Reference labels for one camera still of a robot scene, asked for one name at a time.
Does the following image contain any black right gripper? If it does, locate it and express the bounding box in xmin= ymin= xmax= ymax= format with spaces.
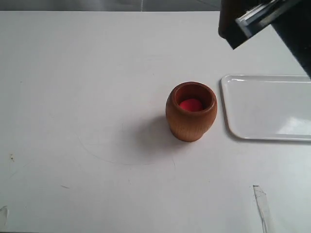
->
xmin=218 ymin=0 xmax=311 ymax=75

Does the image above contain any red ball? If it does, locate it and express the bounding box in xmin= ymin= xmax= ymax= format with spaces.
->
xmin=179 ymin=99 xmax=203 ymax=112

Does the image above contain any brown wooden mortar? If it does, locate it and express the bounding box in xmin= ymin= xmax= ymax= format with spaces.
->
xmin=165 ymin=82 xmax=218 ymax=142

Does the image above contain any white rectangular tray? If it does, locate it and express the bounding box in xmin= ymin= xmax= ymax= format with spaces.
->
xmin=220 ymin=75 xmax=311 ymax=142

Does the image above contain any clear tape strip right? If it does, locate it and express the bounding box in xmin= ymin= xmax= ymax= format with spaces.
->
xmin=253 ymin=185 xmax=274 ymax=233

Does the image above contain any clear tape piece left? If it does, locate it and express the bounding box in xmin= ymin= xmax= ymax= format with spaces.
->
xmin=0 ymin=206 xmax=8 ymax=225

